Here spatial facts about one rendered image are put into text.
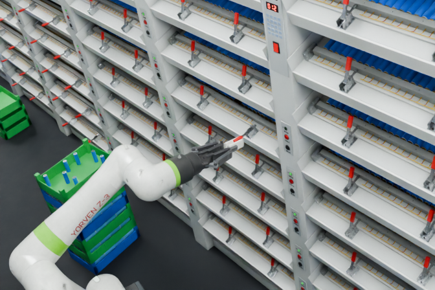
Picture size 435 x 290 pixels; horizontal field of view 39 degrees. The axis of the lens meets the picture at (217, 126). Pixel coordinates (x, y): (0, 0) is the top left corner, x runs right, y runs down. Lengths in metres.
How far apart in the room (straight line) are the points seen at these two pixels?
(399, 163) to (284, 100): 0.39
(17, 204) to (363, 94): 2.46
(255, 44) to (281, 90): 0.16
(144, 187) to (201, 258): 1.20
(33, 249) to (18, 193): 1.77
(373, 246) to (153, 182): 0.71
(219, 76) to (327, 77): 0.53
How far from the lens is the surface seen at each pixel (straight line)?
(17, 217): 3.59
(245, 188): 2.48
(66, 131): 4.01
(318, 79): 1.71
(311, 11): 1.63
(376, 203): 1.87
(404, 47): 1.47
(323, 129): 1.83
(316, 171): 1.98
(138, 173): 1.90
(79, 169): 2.93
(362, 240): 2.03
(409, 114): 1.57
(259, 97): 1.99
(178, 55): 2.28
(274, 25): 1.72
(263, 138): 2.12
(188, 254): 3.05
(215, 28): 2.02
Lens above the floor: 2.26
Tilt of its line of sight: 37 degrees down
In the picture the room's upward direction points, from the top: 11 degrees counter-clockwise
